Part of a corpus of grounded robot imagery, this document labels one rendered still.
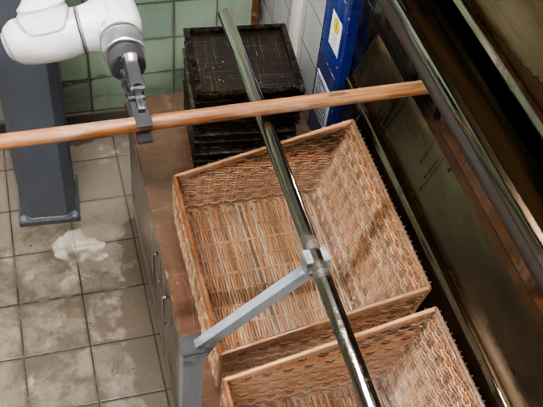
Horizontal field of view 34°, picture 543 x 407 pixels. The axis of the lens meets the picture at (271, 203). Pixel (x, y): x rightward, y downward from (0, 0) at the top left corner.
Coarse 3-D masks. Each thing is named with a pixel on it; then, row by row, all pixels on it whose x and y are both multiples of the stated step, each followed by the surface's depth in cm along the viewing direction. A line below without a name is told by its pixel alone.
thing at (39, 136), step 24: (312, 96) 177; (336, 96) 178; (360, 96) 179; (384, 96) 181; (408, 96) 183; (120, 120) 168; (168, 120) 170; (192, 120) 171; (216, 120) 173; (0, 144) 163; (24, 144) 164
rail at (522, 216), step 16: (400, 0) 161; (400, 16) 160; (416, 32) 155; (416, 48) 155; (432, 48) 153; (432, 64) 150; (448, 80) 147; (448, 96) 145; (464, 112) 142; (464, 128) 141; (480, 128) 140; (480, 144) 137; (480, 160) 137; (496, 160) 136; (496, 176) 134; (512, 192) 131; (512, 208) 130; (528, 224) 127; (528, 240) 127
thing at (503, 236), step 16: (384, 16) 204; (400, 48) 197; (416, 80) 191; (432, 112) 185; (448, 128) 179; (448, 144) 180; (464, 160) 174; (480, 192) 170; (496, 224) 165; (512, 256) 161; (528, 272) 156; (528, 288) 157
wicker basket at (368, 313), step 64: (320, 128) 226; (192, 192) 231; (256, 192) 237; (320, 192) 240; (384, 192) 210; (192, 256) 209; (256, 256) 228; (384, 256) 210; (256, 320) 214; (320, 320) 192; (384, 320) 198
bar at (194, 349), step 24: (240, 48) 190; (240, 72) 187; (264, 120) 176; (288, 168) 168; (288, 192) 164; (312, 240) 156; (312, 264) 154; (288, 288) 159; (336, 288) 151; (240, 312) 162; (336, 312) 147; (192, 336) 167; (216, 336) 164; (336, 336) 145; (192, 360) 166; (360, 360) 141; (192, 384) 173; (360, 384) 138
